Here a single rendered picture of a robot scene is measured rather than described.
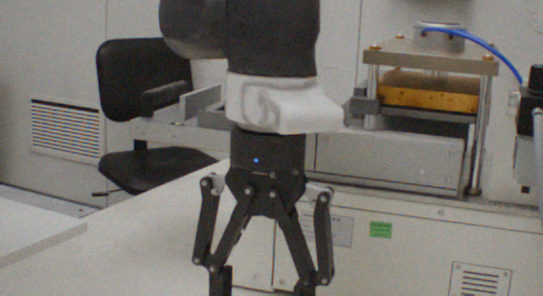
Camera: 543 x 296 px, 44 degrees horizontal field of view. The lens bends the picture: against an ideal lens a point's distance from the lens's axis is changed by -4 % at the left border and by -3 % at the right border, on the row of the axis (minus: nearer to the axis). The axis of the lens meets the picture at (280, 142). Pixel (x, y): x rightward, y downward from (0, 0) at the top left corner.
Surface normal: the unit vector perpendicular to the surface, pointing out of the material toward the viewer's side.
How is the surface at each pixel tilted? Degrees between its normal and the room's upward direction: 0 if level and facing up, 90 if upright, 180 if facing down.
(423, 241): 90
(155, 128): 90
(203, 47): 136
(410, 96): 90
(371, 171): 90
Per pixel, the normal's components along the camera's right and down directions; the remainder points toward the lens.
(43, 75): -0.43, 0.18
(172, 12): -0.66, 0.13
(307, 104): 0.16, -0.87
